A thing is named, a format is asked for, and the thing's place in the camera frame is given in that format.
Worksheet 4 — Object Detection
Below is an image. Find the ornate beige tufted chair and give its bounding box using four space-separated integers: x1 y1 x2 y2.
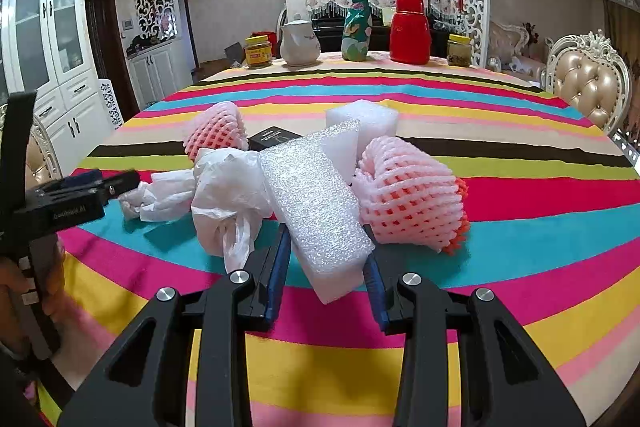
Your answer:
0 102 63 180
545 31 633 135

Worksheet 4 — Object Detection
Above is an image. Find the long white foam block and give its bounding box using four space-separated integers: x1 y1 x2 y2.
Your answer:
258 129 376 305

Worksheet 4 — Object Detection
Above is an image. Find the yellow-lid jar with red label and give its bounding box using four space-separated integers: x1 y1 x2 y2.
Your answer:
244 35 273 68

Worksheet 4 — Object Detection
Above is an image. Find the large pink foam fruit net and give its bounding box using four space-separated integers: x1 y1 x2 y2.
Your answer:
352 135 468 253

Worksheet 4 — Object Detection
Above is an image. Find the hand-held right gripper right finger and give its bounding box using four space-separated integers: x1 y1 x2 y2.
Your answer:
364 234 587 427

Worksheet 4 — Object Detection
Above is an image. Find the yellow-lid glass jar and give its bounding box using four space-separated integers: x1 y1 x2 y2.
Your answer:
446 34 473 68

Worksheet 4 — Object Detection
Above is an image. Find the green floral vase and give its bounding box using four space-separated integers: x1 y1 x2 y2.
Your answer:
341 0 373 62

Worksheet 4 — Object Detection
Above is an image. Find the cardboard box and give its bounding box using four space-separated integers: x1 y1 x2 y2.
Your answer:
224 42 248 70

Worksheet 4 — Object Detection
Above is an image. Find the small pink foam fruit net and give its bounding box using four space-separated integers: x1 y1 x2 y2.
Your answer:
182 102 248 162

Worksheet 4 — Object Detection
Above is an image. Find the orange foam fruit net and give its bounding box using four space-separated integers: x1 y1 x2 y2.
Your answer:
440 177 471 258

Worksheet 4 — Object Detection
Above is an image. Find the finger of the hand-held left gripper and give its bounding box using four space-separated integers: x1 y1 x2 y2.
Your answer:
100 170 142 200
62 171 103 190

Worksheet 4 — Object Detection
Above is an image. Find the white ceramic teapot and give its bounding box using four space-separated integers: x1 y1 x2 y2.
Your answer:
279 13 322 68

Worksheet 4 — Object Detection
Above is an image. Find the small black box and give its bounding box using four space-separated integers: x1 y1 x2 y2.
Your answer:
248 125 303 152

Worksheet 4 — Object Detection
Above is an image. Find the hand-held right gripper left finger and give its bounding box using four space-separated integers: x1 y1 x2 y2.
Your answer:
56 222 293 427

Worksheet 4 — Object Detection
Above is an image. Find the ornate cream sofa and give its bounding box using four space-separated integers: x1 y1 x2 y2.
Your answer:
487 19 548 80

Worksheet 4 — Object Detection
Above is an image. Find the red thermos flask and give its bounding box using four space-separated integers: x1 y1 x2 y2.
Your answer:
389 0 432 65

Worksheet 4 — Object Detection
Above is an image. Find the person's left hand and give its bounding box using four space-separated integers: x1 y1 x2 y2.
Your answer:
0 237 68 358

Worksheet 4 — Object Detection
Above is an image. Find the white foam cube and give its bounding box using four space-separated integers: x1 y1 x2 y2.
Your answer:
326 99 399 142

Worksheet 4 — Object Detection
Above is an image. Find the white tissue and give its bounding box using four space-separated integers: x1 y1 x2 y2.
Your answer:
119 171 201 223

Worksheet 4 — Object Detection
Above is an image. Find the tall white glass-door cabinet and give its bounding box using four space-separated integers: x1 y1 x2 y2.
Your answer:
0 0 113 172

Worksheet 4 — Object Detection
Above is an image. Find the low white cabinet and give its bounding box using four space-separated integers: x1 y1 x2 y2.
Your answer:
127 39 196 108

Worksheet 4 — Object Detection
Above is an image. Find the black upright piano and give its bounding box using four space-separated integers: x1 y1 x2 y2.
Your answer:
312 14 451 55

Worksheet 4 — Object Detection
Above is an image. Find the brown curtain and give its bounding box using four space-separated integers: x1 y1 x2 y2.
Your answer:
602 0 640 58

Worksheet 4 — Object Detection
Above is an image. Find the dark wooden door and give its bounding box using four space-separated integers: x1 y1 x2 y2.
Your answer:
85 0 141 120

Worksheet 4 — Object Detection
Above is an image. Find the small white lattice stand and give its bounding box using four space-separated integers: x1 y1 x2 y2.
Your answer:
97 79 126 128

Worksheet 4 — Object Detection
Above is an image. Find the white plastic bag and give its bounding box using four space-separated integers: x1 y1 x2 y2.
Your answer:
191 147 275 275

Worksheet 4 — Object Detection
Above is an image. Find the striped colourful tablecloth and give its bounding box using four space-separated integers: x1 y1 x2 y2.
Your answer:
35 49 640 427

